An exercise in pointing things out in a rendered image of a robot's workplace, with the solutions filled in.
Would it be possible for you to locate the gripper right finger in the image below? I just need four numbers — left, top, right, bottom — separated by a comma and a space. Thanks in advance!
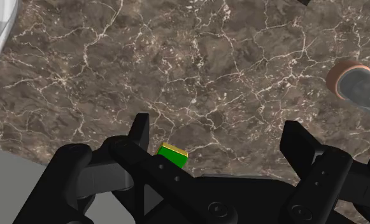
278, 120, 370, 224

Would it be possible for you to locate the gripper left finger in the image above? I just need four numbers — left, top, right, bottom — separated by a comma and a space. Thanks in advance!
12, 112, 239, 224

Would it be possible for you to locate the green block with yellow top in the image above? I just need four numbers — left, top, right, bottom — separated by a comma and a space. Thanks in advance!
155, 143, 189, 169

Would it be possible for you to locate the clear jar with brown rim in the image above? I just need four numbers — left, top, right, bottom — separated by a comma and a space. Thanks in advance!
325, 60, 370, 130

